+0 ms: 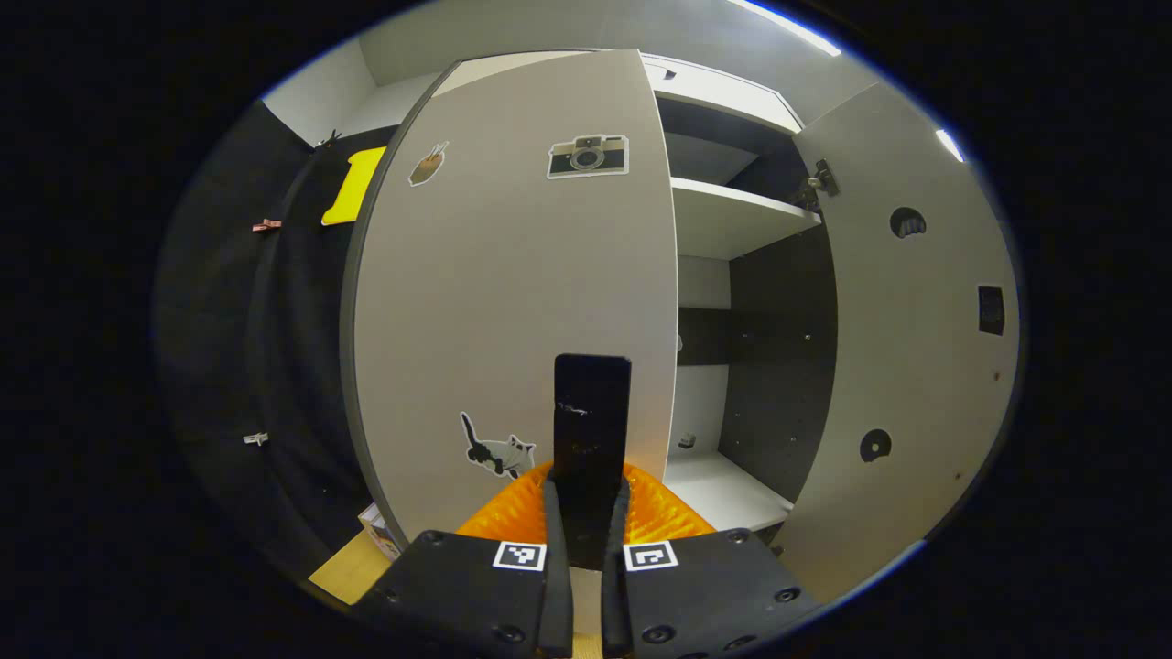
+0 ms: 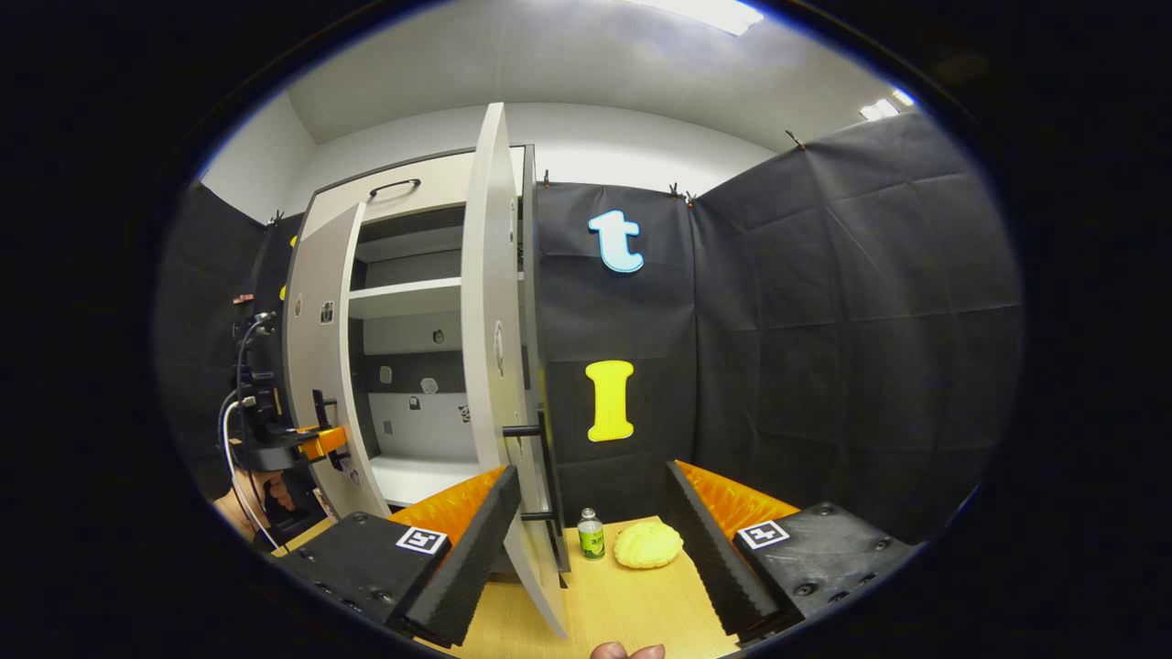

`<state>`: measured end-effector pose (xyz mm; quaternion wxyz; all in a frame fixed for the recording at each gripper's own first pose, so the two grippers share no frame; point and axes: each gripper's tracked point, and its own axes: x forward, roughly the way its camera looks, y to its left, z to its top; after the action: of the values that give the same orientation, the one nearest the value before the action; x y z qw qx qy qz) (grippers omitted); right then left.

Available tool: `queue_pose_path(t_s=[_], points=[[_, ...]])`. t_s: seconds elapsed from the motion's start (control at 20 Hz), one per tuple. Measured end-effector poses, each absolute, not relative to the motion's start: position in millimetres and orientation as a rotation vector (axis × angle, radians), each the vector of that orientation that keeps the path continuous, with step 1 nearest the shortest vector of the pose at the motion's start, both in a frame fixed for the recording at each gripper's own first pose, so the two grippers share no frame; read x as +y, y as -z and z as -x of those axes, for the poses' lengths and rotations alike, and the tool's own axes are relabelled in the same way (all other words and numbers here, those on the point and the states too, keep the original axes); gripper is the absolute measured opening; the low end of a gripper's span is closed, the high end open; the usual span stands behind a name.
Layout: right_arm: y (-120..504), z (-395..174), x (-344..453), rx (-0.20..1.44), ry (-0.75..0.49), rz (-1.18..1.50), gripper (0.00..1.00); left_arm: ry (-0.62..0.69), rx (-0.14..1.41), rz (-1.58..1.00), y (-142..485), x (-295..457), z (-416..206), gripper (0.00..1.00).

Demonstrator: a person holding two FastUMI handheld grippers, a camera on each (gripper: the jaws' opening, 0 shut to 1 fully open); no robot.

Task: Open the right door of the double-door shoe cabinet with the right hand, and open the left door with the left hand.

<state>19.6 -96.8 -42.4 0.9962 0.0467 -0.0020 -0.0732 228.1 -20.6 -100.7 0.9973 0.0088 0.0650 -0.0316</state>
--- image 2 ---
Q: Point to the yellow bumpy bun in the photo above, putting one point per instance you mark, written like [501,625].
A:
[647,545]

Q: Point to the grey double-door shoe cabinet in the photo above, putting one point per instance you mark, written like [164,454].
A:
[403,297]

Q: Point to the small green label bottle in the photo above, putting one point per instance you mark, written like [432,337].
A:
[591,540]

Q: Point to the small ceiling light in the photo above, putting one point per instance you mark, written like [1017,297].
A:
[884,105]

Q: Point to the black backdrop cloth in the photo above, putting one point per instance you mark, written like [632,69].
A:
[824,320]

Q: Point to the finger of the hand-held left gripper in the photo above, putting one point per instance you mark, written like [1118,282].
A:
[322,442]

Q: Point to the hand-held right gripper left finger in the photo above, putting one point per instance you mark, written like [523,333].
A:
[467,558]

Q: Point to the grey cabinet door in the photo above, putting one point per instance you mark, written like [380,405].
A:
[485,320]
[316,275]

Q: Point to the long ceiling light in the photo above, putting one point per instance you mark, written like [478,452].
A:
[705,11]

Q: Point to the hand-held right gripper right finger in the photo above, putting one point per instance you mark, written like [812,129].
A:
[710,558]

